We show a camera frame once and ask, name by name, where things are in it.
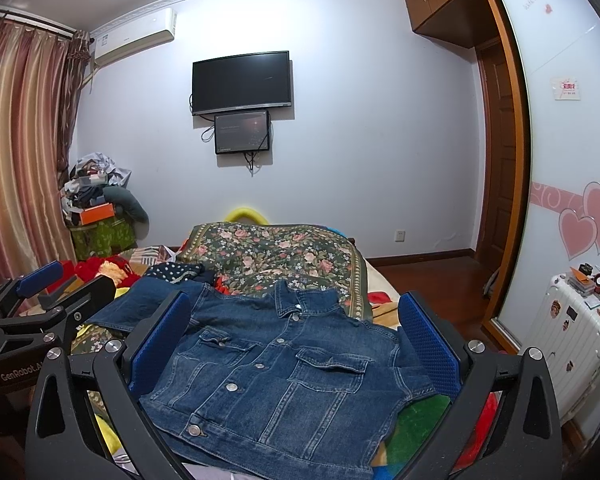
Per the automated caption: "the orange box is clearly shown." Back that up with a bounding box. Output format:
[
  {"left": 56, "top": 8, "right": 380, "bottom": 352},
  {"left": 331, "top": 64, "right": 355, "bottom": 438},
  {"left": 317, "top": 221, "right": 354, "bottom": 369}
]
[{"left": 80, "top": 203, "right": 116, "bottom": 226}]

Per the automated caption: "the white sliding wardrobe door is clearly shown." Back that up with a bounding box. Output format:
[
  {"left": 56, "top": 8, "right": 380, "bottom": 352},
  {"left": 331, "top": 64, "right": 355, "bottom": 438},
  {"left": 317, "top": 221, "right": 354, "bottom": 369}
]
[{"left": 498, "top": 0, "right": 600, "bottom": 340}]

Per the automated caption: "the red garment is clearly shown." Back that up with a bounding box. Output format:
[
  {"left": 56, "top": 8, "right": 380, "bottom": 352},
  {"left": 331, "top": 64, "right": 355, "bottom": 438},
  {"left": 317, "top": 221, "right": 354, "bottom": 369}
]
[{"left": 46, "top": 255, "right": 140, "bottom": 292}]

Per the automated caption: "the pile of clutter in corner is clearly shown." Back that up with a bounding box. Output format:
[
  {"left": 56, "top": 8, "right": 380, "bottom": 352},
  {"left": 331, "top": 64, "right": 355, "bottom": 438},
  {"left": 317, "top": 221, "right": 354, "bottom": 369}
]
[{"left": 60, "top": 152, "right": 148, "bottom": 226}]

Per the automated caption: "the floral green quilt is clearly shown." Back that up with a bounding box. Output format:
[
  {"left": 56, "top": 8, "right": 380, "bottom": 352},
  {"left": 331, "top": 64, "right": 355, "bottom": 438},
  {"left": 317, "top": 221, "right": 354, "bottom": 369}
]
[{"left": 178, "top": 222, "right": 372, "bottom": 320}]

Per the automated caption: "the small black wall monitor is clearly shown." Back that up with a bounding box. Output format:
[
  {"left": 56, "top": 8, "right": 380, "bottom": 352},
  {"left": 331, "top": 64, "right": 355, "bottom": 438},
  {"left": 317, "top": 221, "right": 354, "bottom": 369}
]
[{"left": 214, "top": 110, "right": 271, "bottom": 155}]

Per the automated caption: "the pink striped curtain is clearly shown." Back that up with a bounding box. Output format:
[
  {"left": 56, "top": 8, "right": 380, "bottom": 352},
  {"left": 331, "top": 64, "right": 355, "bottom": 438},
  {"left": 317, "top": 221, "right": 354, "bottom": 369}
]
[{"left": 0, "top": 20, "right": 90, "bottom": 283}]

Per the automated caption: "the white air conditioner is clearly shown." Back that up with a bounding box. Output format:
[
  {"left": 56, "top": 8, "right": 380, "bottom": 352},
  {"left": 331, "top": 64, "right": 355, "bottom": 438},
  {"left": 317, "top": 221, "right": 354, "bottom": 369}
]
[{"left": 94, "top": 8, "right": 176, "bottom": 67}]

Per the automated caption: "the yellow curved tube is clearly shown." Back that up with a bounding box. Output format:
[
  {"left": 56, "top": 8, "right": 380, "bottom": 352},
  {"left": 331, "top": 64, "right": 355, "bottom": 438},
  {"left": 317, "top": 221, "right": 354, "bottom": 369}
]
[{"left": 224, "top": 206, "right": 268, "bottom": 226}]

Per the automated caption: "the blue denim jacket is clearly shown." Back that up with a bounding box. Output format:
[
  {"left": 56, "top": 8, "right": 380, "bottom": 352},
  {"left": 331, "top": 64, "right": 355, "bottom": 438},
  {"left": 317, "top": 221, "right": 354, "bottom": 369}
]
[{"left": 85, "top": 275, "right": 439, "bottom": 480}]

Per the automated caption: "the colourful fleece blanket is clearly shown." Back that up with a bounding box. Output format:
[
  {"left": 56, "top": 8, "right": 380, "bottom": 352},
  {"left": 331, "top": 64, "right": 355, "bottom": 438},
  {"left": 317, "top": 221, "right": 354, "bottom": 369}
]
[{"left": 72, "top": 264, "right": 500, "bottom": 479}]

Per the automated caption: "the black wall television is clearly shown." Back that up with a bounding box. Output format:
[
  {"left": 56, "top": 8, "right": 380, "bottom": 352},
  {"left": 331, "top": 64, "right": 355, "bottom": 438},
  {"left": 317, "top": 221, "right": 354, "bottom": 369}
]
[{"left": 190, "top": 51, "right": 292, "bottom": 116}]

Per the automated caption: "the green floral covered box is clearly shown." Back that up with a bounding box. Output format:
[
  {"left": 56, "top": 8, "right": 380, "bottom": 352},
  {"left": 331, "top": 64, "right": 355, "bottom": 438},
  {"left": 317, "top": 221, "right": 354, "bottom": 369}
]
[{"left": 70, "top": 217, "right": 136, "bottom": 261}]

